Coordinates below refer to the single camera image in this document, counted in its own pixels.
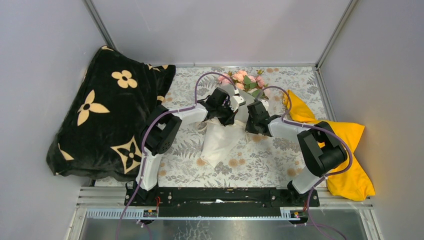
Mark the cream ribbon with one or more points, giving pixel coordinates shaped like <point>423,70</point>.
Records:
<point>237,126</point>

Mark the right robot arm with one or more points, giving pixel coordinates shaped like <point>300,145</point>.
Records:
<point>321,149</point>

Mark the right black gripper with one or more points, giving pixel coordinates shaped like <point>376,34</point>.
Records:
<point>249,129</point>

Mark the black flower-pattern blanket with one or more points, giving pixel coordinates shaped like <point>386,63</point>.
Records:
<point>101,134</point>

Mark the floral tablecloth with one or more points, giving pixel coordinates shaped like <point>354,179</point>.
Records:
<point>256,160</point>

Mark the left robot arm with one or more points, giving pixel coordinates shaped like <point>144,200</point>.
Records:
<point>163,125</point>

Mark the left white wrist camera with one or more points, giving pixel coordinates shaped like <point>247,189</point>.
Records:
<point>236,101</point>

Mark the pink fake flower bouquet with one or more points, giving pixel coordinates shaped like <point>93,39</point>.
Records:
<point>248,83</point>

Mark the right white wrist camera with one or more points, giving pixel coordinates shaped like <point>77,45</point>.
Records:
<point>265,103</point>

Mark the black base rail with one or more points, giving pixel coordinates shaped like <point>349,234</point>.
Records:
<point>193,202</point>

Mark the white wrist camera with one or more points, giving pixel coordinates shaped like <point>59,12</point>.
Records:
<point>265,103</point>
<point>236,101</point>

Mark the yellow cloth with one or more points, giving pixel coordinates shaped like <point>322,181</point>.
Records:
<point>348,180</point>

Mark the white wrapping paper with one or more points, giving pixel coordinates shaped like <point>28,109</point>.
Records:
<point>217,144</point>

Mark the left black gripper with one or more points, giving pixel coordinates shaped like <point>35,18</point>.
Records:
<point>228,119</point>

